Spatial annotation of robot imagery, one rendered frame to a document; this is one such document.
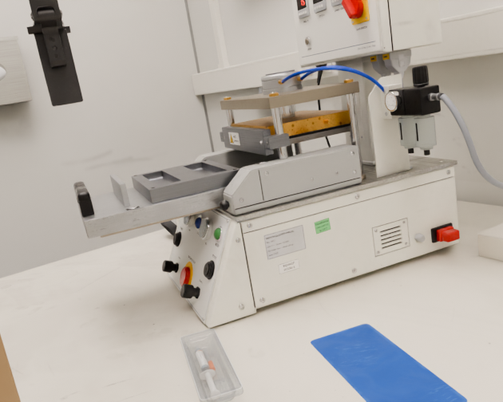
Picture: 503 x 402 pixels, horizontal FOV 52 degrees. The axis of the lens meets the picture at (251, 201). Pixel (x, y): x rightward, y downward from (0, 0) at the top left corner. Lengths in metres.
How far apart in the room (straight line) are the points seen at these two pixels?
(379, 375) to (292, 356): 0.13
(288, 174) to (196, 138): 1.69
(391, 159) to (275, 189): 0.25
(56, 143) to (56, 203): 0.26
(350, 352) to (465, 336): 0.16
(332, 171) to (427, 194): 0.21
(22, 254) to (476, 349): 1.95
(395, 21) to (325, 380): 0.62
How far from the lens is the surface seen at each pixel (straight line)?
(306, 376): 0.73
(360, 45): 1.03
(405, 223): 1.02
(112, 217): 0.87
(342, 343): 0.80
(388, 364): 0.74
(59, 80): 0.55
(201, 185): 0.90
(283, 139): 0.90
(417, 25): 1.02
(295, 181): 0.89
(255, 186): 0.86
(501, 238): 1.04
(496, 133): 1.38
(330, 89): 0.95
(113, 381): 0.83
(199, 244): 1.00
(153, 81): 2.48
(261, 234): 0.87
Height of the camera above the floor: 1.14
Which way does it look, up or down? 13 degrees down
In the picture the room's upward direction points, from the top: 10 degrees counter-clockwise
